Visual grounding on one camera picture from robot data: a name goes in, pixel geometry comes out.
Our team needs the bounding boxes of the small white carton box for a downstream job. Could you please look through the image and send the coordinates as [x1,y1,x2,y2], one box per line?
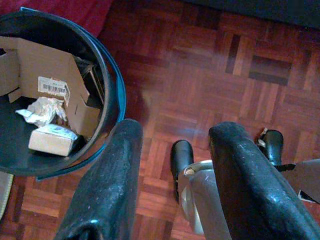
[28,124,80,158]

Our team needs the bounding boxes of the black robot left foot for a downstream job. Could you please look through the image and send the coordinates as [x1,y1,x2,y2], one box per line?
[170,139,195,202]

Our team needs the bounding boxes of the red bean bag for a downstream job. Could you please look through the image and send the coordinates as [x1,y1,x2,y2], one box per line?
[0,0,115,38]

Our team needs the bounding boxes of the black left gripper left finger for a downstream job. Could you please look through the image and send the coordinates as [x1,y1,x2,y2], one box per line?
[54,118,144,240]

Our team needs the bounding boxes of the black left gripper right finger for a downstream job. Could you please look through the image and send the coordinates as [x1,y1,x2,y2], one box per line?
[208,121,320,240]

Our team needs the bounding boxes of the black round trash bin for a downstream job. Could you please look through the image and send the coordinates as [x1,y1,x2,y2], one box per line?
[0,6,127,181]

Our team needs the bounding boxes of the brown cardboard box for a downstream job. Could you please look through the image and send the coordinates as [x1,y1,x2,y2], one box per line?
[0,36,102,142]

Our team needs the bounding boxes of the white quilted mattress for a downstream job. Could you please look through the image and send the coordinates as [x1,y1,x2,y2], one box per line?
[0,172,15,222]

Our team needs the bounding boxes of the crumpled white paper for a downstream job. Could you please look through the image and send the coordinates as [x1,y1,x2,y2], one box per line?
[15,96,69,128]

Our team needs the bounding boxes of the black robot right foot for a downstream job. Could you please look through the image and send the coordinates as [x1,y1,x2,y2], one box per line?
[256,127,285,167]

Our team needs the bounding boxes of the dark furniture edge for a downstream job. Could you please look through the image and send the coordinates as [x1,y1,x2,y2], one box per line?
[179,0,320,31]

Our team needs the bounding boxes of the black robot foot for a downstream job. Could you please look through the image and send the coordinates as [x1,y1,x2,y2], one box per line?
[256,127,285,167]
[170,139,195,202]

